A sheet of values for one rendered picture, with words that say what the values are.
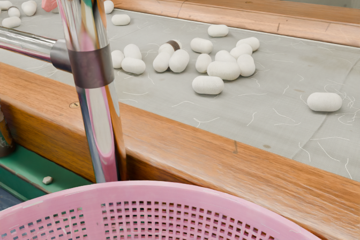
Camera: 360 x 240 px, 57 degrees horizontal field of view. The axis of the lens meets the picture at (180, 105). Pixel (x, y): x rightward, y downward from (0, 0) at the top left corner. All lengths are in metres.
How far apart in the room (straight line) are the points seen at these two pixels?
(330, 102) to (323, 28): 0.21
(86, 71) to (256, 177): 0.12
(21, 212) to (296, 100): 0.27
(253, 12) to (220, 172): 0.39
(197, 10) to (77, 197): 0.45
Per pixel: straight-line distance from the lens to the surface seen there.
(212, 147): 0.24
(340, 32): 0.53
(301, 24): 0.54
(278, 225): 0.19
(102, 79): 0.19
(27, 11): 0.71
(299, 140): 0.30
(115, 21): 0.58
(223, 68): 0.37
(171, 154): 0.23
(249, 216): 0.20
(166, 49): 0.43
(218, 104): 0.34
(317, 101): 0.33
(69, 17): 0.18
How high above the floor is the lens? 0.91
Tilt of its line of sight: 31 degrees down
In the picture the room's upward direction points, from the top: 2 degrees counter-clockwise
